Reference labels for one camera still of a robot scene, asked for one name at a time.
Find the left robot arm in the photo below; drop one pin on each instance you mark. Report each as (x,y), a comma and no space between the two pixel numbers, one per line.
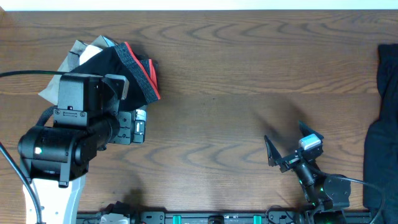
(56,152)

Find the black garment at right edge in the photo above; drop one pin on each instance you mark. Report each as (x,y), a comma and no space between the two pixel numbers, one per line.
(380,146)

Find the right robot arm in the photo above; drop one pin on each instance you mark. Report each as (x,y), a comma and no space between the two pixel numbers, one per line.
(324,192)

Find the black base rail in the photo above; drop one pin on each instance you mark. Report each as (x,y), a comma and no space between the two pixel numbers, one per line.
(122,213)

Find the white t-shirt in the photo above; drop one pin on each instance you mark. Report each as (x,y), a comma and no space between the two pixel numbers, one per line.
(88,53)

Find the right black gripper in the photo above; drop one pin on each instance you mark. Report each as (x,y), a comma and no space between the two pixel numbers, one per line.
(275,158)

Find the black leggings red waistband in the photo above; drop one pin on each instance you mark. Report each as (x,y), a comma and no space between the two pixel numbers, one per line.
(139,71)

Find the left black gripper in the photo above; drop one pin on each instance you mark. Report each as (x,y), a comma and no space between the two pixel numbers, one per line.
(127,127)

